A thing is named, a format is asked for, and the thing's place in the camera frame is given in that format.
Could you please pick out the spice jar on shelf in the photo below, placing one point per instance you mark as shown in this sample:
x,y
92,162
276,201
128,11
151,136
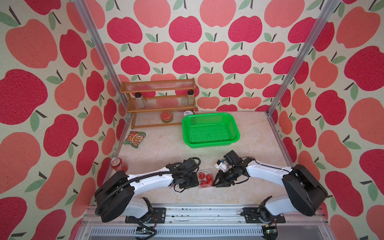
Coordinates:
x,y
191,97

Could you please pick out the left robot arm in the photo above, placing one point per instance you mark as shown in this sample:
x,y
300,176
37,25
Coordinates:
x,y
118,195

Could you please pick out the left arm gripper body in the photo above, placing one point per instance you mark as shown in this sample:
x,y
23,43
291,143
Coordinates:
x,y
190,180

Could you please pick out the green plastic basket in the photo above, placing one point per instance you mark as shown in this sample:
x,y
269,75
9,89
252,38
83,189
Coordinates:
x,y
210,130

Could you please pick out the right aluminium corner post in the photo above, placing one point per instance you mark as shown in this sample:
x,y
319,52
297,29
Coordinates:
x,y
326,12

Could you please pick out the wooden shelf rack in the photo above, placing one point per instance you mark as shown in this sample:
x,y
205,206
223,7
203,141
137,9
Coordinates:
x,y
159,96

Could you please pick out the left spice jar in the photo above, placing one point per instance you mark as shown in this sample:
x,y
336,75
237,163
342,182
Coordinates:
x,y
140,100

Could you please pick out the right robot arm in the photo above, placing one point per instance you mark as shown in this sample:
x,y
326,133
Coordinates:
x,y
304,193

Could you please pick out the strawberry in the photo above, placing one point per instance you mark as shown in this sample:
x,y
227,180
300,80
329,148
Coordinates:
x,y
209,177

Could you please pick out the red soda can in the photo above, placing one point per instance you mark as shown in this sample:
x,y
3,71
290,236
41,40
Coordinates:
x,y
117,164

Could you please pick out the red gold round tin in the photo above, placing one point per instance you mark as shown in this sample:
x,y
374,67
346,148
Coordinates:
x,y
166,116

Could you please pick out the aluminium corner post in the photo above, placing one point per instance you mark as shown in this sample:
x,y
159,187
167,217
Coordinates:
x,y
100,46
326,12

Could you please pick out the left aluminium corner post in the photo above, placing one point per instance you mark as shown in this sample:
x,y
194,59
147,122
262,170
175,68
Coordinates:
x,y
100,46

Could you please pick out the soup mix packet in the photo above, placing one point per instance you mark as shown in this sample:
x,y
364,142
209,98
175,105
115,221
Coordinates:
x,y
134,139

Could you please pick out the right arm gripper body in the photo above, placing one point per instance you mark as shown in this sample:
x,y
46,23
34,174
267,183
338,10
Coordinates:
x,y
228,176

